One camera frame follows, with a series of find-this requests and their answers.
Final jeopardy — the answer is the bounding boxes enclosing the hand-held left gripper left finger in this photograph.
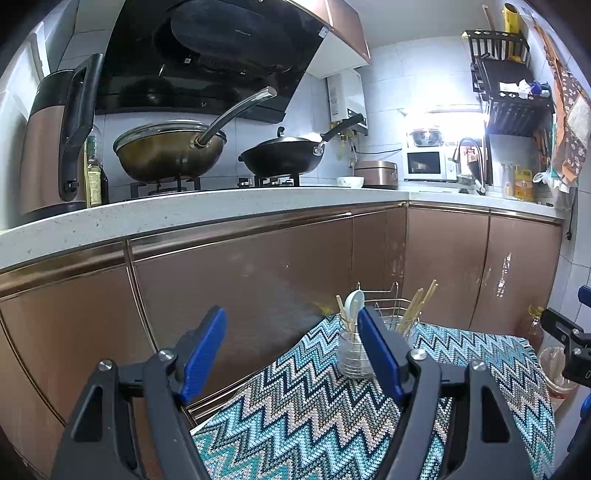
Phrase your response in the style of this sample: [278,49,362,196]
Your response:
[50,305,228,480]

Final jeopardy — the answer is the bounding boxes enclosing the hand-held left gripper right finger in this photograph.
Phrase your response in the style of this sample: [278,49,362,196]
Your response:
[358,305,536,480]

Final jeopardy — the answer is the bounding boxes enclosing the clear wire utensil holder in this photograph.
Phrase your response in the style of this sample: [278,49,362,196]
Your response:
[336,281,422,378]

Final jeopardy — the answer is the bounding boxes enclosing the wooden chopstick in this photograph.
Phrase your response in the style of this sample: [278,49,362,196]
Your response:
[337,295,356,333]
[405,279,438,335]
[396,295,419,334]
[398,288,424,333]

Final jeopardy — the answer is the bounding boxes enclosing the plastic tub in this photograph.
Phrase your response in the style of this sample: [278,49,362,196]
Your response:
[538,346,578,407]

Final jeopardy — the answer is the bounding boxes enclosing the zigzag knitted cloth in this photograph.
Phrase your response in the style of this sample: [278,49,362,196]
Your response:
[191,314,555,480]

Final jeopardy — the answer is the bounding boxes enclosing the yellow oil bottle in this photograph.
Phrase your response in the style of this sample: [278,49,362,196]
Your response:
[513,166,535,202]

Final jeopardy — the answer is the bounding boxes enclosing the patterned apron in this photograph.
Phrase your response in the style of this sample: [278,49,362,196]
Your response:
[538,23,591,184]

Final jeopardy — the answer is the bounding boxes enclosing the black gas stove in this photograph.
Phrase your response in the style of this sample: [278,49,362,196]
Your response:
[129,173,301,202]

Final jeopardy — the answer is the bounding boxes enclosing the steel faucet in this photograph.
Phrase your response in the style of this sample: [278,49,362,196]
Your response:
[451,137,486,195]

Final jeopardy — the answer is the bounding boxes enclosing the bronze rice cooker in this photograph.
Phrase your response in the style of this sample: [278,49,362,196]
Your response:
[355,161,399,190]

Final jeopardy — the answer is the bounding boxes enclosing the white microwave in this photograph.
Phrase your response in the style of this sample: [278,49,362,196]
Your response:
[405,147,458,182]

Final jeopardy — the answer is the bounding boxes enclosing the black dish rack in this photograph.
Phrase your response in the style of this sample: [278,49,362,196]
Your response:
[464,29,555,137]

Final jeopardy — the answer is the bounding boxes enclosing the bronze wok with glass lid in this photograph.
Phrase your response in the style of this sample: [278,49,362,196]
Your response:
[113,87,278,182]

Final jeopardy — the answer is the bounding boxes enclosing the green cap oil bottle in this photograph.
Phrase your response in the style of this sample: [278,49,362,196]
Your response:
[83,124,103,208]

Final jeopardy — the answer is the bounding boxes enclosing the brass pipes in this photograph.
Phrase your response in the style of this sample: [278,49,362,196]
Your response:
[330,129,358,161]

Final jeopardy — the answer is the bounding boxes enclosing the black wok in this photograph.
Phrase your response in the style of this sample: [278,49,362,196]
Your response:
[239,113,365,177]

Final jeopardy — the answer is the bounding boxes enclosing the steel bowls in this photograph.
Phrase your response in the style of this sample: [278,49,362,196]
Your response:
[409,128,445,148]

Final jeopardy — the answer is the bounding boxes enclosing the crumpled white bag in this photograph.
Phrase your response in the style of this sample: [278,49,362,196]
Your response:
[499,79,532,99]

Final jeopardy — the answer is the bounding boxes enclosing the white water heater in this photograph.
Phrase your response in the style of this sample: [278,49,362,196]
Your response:
[327,69,369,134]

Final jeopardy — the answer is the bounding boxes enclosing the bronze electric kettle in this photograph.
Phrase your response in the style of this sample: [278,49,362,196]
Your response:
[18,53,105,225]

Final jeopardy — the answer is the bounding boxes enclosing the black glass range hood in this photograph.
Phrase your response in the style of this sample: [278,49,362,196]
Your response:
[95,0,333,124]

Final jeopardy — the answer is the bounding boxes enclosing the brown upper cabinet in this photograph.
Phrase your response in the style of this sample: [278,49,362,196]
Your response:
[305,0,372,79]

